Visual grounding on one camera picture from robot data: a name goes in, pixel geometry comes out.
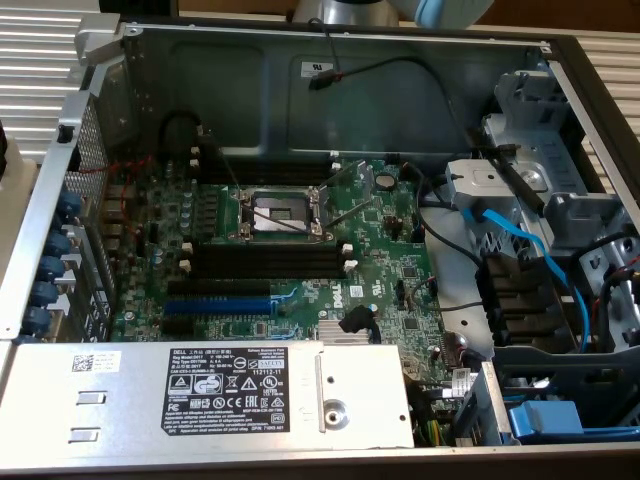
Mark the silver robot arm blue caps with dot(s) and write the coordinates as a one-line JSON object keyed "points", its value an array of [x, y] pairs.
{"points": [[345, 10]]}

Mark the RAM slot white latches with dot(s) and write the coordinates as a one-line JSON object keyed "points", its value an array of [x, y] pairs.
{"points": [[270, 162], [270, 256], [270, 274], [270, 174]]}

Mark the CPU socket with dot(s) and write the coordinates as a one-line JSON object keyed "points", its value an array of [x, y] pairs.
{"points": [[277, 212]]}

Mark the green Dell motherboard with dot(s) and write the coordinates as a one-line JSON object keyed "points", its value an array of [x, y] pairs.
{"points": [[390, 280]]}

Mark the round coin cell battery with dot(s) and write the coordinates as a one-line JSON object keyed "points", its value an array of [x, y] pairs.
{"points": [[385, 180]]}

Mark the silver chipset heatsink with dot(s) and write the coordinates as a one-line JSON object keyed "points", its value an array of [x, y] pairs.
{"points": [[327, 332]]}

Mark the long black expansion slot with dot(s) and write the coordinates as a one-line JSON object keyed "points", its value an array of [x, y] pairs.
{"points": [[220, 287]]}

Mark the blue expansion slot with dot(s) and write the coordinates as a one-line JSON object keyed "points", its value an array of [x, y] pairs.
{"points": [[220, 306]]}

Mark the thin metal locking lever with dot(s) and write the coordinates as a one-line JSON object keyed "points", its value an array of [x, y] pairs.
{"points": [[225, 161]]}

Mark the short black expansion slot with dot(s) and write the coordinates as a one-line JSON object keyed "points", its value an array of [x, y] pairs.
{"points": [[177, 327]]}

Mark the grey metal PC case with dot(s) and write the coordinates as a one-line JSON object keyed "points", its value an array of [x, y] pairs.
{"points": [[225, 100]]}

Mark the silver metal disk carrier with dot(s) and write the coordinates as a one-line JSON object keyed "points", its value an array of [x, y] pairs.
{"points": [[480, 180]]}

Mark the black plastic bar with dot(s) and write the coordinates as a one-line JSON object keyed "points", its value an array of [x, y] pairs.
{"points": [[520, 182]]}

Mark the black ribbed plastic block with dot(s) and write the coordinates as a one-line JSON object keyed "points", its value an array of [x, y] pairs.
{"points": [[520, 300]]}

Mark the silver power supply with label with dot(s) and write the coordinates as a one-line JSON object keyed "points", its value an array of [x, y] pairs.
{"points": [[125, 400]]}

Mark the blue plastic slot clip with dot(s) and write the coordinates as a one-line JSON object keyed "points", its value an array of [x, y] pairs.
{"points": [[51, 268], [44, 293], [38, 318], [70, 204], [57, 245]]}

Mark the grey metal disk bay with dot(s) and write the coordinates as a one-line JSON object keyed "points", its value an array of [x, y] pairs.
{"points": [[565, 150]]}

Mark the small black latch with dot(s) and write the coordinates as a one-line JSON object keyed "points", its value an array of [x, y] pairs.
{"points": [[66, 134]]}

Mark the black box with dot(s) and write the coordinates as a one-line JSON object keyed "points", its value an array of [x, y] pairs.
{"points": [[140, 6]]}

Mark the blue plastic bracket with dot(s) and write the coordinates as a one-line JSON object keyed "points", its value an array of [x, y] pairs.
{"points": [[545, 422]]}

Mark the silver metal corner bracket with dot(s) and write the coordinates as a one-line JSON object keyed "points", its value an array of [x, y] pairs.
{"points": [[97, 37]]}

